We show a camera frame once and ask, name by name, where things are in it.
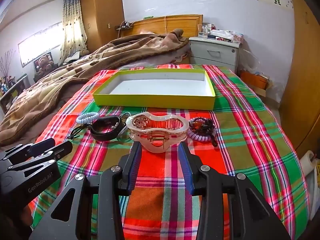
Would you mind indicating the dried branches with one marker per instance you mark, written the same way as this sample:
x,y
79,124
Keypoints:
x,y
6,62

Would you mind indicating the window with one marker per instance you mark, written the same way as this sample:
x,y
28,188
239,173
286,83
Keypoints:
x,y
37,45

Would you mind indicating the person's left hand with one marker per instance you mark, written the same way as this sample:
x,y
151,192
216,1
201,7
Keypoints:
x,y
23,216

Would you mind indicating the yellow-green shallow cardboard box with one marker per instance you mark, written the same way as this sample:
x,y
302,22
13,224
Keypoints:
x,y
150,100

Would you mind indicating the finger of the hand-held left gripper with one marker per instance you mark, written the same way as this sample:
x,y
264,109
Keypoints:
x,y
43,143
62,148

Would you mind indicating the orange cardboard box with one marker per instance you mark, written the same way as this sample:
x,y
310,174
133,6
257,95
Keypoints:
x,y
252,80

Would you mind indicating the brown patterned blanket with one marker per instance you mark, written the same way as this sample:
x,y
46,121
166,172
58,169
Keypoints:
x,y
50,87

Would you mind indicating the shelf with bottles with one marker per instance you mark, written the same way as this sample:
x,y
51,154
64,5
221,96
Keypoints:
x,y
15,87

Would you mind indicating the wooden closet door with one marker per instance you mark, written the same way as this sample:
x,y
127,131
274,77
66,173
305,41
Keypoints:
x,y
305,67

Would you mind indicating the white plastic bag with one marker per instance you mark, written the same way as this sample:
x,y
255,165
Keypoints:
x,y
221,33

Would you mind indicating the tall wooden wardrobe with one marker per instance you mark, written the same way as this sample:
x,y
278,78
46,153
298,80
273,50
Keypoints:
x,y
102,12

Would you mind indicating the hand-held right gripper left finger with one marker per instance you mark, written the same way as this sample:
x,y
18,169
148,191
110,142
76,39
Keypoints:
x,y
132,170

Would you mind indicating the white paper roll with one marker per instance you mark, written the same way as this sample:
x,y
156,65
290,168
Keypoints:
x,y
306,162

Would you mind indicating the teddy bear picture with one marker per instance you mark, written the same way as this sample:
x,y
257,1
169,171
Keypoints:
x,y
43,63

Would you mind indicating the power strip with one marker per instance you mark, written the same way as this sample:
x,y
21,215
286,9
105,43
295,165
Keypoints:
x,y
123,26

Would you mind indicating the grey nightstand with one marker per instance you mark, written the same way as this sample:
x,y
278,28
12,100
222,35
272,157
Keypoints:
x,y
212,52

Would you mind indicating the wooden headboard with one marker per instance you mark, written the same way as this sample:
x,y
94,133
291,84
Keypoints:
x,y
150,25

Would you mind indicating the clear drinking glass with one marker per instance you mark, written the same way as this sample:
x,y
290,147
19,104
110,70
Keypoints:
x,y
202,30

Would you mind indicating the colourful plaid cloth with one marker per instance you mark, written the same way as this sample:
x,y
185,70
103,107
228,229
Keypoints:
x,y
250,130

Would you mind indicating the beige hair claw clip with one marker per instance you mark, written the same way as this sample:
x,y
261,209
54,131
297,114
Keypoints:
x,y
175,136

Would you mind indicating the dotted curtain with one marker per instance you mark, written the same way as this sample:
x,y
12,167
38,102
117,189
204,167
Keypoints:
x,y
72,30

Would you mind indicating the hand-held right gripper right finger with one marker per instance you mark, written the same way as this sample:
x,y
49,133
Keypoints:
x,y
186,170

